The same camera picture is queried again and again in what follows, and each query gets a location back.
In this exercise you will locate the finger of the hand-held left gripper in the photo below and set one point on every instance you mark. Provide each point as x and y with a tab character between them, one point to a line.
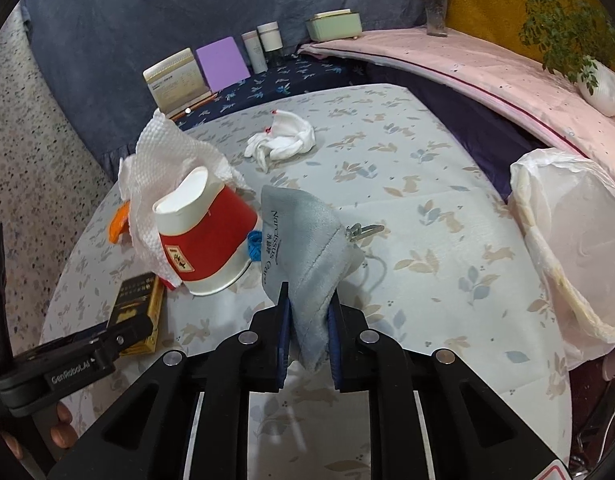
132	335

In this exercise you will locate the red and white paper cup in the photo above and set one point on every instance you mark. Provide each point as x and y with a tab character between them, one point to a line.
207	240

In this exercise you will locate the grey face mask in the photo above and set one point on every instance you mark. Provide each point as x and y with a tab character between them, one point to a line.
302	240

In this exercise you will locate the open cream book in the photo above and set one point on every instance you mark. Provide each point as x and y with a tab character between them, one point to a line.
180	85

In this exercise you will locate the white paper towel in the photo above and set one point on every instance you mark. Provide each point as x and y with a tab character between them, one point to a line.
162	155

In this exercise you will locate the blue-grey cloth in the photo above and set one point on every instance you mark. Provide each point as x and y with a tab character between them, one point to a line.
112	25

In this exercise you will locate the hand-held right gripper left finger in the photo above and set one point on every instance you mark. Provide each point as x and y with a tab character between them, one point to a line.
283	332

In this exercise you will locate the orange plastic bag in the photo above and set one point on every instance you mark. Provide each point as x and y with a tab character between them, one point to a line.
118	225

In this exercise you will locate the dark purple cloth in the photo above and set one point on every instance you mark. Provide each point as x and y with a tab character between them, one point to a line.
467	125

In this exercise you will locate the green plant in white pot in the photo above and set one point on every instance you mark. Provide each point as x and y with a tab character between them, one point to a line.
600	87

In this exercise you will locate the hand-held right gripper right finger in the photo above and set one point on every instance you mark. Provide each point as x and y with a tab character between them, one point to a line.
335	342

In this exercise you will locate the black and gold cigarette box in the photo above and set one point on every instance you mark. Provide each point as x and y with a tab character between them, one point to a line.
137	300

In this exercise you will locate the floral rabbit print tablecloth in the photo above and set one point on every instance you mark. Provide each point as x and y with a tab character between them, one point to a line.
412	160

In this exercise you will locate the blue bottle cap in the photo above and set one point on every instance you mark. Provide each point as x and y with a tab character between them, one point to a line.
255	245

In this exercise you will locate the navy printed cloth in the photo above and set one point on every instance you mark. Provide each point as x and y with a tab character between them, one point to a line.
297	75

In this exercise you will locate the white tube bottle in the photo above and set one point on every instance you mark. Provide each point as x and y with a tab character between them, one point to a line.
252	52

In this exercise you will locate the purple notebook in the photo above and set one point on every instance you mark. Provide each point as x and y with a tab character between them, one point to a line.
222	62

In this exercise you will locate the person's left hand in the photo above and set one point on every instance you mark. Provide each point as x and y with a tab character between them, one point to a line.
62	427

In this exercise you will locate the pink cloth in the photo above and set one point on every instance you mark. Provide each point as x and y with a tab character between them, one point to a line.
487	75

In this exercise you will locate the yellow cloth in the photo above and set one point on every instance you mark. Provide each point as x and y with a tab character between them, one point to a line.
492	0

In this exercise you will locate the orange pencil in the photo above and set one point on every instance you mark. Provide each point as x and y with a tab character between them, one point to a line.
197	105

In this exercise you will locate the pale green box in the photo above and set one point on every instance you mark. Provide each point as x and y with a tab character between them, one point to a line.
335	27

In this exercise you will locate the white cotton glove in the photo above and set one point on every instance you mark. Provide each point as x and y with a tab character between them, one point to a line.
262	152
290	130

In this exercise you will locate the white jar with clear base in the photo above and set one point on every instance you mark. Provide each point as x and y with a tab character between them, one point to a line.
270	40

